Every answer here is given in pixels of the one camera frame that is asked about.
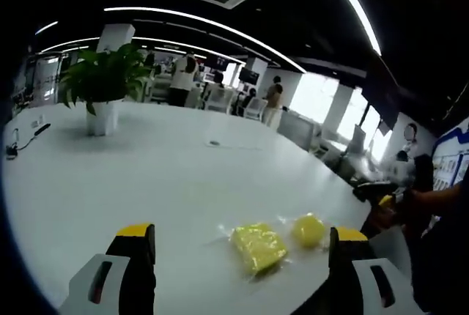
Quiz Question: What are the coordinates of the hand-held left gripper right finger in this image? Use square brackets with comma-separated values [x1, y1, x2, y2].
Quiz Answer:
[328, 226, 426, 315]

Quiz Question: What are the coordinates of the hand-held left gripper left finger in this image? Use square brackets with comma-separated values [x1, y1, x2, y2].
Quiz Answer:
[58, 222, 158, 315]

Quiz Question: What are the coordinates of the round yellow silicone block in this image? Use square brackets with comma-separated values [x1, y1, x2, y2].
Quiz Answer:
[290, 213, 327, 251]

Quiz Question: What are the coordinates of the square yellow silicone block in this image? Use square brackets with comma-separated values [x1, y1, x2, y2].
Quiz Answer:
[229, 221, 289, 278]

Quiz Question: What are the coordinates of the grey office cabinet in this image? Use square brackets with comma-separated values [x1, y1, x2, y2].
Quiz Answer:
[277, 109, 320, 152]

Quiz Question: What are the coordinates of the white office chair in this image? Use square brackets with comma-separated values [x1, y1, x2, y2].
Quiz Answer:
[244, 96, 269, 122]
[202, 86, 236, 113]

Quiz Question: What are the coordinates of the white plant pot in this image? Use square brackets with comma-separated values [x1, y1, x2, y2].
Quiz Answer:
[85, 98, 119, 137]

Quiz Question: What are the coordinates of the green leafy plant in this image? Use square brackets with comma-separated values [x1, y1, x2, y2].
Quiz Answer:
[58, 42, 153, 116]

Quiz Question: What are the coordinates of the blue wall poster board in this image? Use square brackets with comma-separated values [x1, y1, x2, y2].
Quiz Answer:
[431, 116, 469, 192]

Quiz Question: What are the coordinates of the dark wall monitor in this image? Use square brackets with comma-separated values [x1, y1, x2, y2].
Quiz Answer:
[239, 67, 259, 83]

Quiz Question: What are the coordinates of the black cable with plug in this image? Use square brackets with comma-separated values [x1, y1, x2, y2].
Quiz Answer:
[4, 122, 52, 157]

